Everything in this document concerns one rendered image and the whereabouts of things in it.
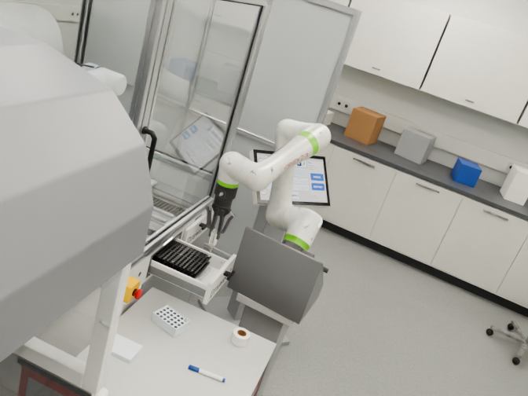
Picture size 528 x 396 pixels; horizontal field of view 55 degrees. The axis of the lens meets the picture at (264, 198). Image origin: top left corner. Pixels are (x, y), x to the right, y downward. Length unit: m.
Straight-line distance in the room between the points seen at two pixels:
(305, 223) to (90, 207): 1.44
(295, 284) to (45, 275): 1.43
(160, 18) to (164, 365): 1.15
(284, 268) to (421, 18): 3.35
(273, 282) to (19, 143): 1.52
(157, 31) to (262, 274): 1.18
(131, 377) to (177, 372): 0.16
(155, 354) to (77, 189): 1.05
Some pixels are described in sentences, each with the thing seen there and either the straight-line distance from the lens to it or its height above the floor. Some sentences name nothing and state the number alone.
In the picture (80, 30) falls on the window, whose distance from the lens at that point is 1.70.
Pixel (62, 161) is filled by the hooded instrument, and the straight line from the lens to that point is 1.00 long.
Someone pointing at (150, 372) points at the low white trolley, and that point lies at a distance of 1.88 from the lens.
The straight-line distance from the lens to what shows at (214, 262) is 2.33.
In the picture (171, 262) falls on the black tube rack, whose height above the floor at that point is 0.90.
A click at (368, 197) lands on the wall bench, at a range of 4.95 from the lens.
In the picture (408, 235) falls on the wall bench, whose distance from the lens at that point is 5.01.
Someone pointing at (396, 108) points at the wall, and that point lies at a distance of 5.48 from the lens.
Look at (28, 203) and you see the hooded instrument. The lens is 0.92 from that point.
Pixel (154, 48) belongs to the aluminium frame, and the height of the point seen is 1.79.
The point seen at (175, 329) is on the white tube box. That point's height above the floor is 0.80.
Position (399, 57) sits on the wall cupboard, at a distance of 5.08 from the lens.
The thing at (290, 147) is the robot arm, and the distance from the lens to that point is 2.14.
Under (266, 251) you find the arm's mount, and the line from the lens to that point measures 2.22.
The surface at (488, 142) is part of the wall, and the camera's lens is 5.49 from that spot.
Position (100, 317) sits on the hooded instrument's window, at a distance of 1.30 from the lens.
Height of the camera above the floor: 2.05
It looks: 22 degrees down
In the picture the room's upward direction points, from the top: 18 degrees clockwise
